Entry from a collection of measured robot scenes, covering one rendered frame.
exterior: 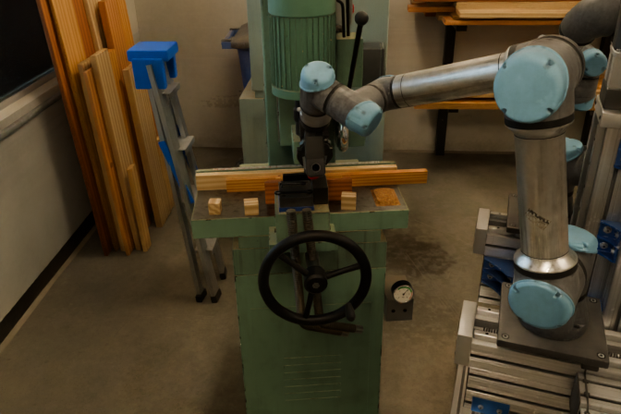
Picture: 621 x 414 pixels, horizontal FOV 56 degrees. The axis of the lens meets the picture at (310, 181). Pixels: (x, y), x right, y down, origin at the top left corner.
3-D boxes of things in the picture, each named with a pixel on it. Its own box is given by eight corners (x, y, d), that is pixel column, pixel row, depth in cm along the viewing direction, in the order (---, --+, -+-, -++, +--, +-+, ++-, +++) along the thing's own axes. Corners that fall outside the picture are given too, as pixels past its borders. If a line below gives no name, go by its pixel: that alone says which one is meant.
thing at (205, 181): (197, 190, 173) (195, 176, 171) (197, 188, 175) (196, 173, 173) (395, 181, 177) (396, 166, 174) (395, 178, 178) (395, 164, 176)
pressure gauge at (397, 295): (392, 309, 168) (393, 286, 164) (389, 300, 171) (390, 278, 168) (413, 308, 168) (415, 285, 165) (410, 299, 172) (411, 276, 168)
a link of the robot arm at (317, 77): (322, 91, 121) (291, 72, 124) (321, 125, 130) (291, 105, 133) (346, 70, 124) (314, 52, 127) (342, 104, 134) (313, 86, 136)
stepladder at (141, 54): (187, 305, 269) (120, 54, 218) (199, 273, 292) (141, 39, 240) (221, 302, 268) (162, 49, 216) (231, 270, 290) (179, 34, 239)
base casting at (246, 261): (232, 275, 166) (230, 249, 162) (239, 185, 218) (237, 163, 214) (387, 267, 169) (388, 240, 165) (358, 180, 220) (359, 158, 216)
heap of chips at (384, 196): (376, 206, 163) (376, 200, 162) (370, 189, 172) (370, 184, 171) (400, 205, 163) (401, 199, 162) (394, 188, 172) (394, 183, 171)
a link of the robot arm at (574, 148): (526, 175, 175) (533, 133, 169) (572, 176, 174) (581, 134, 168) (537, 193, 164) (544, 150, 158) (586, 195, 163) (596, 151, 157)
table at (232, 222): (188, 259, 152) (185, 238, 149) (199, 202, 179) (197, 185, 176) (417, 247, 155) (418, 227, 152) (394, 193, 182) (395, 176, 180)
